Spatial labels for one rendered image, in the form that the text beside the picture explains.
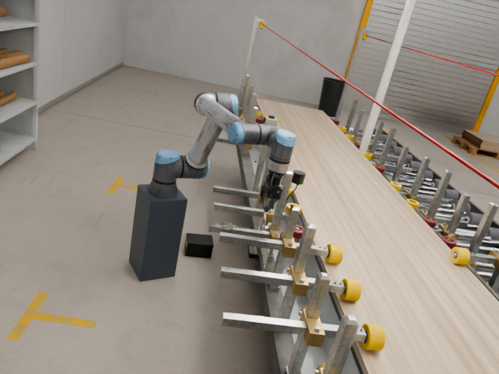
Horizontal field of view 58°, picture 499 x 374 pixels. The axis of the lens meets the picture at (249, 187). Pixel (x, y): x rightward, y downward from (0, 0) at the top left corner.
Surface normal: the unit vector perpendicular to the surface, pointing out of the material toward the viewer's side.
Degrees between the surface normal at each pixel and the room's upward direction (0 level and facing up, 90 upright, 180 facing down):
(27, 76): 90
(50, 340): 0
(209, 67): 90
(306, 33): 90
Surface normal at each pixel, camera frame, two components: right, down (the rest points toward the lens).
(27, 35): 0.01, 0.39
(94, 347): 0.21, -0.90
